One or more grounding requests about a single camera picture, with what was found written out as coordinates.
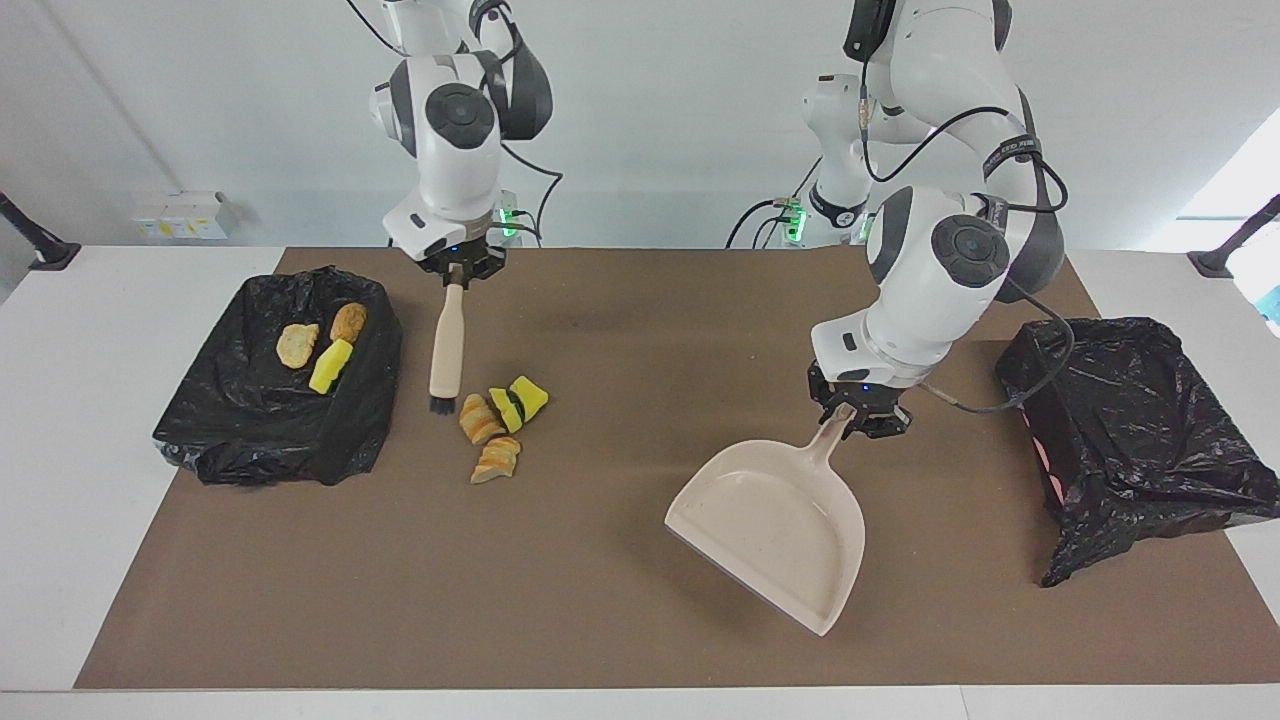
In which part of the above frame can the beige hand brush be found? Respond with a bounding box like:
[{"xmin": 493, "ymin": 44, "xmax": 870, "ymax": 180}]
[{"xmin": 428, "ymin": 283, "xmax": 469, "ymax": 416}]

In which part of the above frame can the beige plastic dustpan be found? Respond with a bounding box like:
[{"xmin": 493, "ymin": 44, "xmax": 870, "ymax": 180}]
[{"xmin": 664, "ymin": 402, "xmax": 867, "ymax": 638}]

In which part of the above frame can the large yellow green sponge piece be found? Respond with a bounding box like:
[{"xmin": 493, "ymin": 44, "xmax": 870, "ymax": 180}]
[{"xmin": 488, "ymin": 375, "xmax": 550, "ymax": 435}]

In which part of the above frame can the striped croissant toy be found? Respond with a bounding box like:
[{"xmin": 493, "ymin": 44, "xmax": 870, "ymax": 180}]
[
  {"xmin": 470, "ymin": 435, "xmax": 523, "ymax": 486},
  {"xmin": 458, "ymin": 392, "xmax": 508, "ymax": 447}
]

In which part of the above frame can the small green yellow sponge piece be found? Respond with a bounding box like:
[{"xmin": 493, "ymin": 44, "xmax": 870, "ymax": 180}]
[{"xmin": 308, "ymin": 339, "xmax": 355, "ymax": 396}]

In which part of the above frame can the pale yellow crinkled food piece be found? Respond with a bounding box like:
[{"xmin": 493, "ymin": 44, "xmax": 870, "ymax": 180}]
[{"xmin": 276, "ymin": 322, "xmax": 321, "ymax": 370}]

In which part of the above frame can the black bag over pink bin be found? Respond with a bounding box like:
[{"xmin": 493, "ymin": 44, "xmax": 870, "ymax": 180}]
[{"xmin": 994, "ymin": 317, "xmax": 1280, "ymax": 589}]

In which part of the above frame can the black bag lined bin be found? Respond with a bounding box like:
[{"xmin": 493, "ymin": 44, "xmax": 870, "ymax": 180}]
[{"xmin": 152, "ymin": 265, "xmax": 404, "ymax": 488}]

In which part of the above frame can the brown table mat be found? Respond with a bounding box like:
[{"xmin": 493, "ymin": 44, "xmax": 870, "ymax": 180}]
[{"xmin": 72, "ymin": 246, "xmax": 1280, "ymax": 691}]

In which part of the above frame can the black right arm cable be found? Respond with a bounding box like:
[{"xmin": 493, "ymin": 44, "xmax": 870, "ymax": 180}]
[{"xmin": 345, "ymin": 0, "xmax": 566, "ymax": 246}]

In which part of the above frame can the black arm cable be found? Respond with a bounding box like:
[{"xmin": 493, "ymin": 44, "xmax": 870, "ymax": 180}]
[
  {"xmin": 345, "ymin": 0, "xmax": 566, "ymax": 246},
  {"xmin": 845, "ymin": 0, "xmax": 1077, "ymax": 416}
]

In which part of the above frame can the black base cable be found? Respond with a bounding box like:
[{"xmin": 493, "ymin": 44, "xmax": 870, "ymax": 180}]
[{"xmin": 725, "ymin": 198, "xmax": 801, "ymax": 249}]

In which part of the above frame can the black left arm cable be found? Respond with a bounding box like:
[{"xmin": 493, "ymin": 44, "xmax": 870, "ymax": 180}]
[{"xmin": 845, "ymin": 0, "xmax": 1077, "ymax": 416}]

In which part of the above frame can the white wall socket box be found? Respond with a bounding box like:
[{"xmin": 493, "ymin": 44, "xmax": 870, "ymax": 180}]
[{"xmin": 130, "ymin": 190, "xmax": 229, "ymax": 241}]

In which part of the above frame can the black camera stand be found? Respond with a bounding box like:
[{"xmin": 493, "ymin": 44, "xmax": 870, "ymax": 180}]
[
  {"xmin": 0, "ymin": 190, "xmax": 83, "ymax": 272},
  {"xmin": 1188, "ymin": 193, "xmax": 1280, "ymax": 280}
]

